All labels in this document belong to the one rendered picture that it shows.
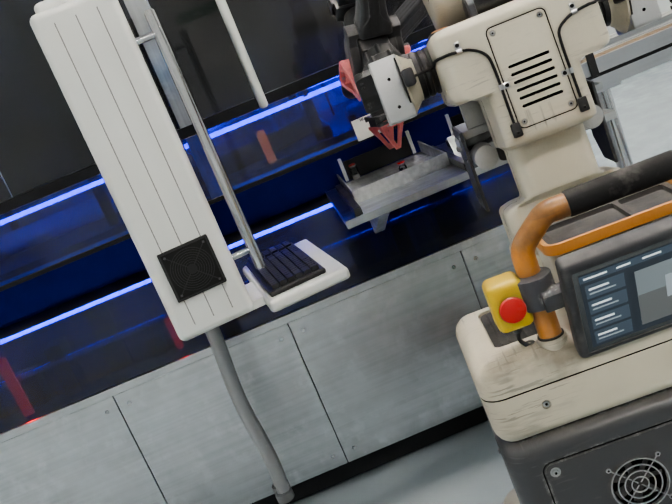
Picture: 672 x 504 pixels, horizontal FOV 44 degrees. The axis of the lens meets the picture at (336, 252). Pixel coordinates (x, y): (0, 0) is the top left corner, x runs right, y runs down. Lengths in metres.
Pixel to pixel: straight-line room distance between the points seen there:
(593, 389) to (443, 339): 1.38
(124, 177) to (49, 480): 1.17
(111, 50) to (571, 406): 1.15
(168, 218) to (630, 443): 1.05
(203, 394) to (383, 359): 0.54
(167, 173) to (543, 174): 0.79
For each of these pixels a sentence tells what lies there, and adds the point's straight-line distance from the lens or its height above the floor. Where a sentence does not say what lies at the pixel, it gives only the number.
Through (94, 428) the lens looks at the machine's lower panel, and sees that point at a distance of 2.60.
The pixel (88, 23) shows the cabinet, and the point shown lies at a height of 1.50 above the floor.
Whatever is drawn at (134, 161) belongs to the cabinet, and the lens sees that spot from 1.82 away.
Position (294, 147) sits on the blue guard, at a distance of 2.36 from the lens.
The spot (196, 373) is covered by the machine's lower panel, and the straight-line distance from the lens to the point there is 2.51.
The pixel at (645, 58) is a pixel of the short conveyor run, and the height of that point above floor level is 0.88.
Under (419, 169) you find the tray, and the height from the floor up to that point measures 0.90.
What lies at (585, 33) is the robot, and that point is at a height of 1.15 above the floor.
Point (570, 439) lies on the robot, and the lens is 1.23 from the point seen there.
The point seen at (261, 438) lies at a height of 0.38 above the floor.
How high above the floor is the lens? 1.31
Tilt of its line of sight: 14 degrees down
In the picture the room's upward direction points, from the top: 22 degrees counter-clockwise
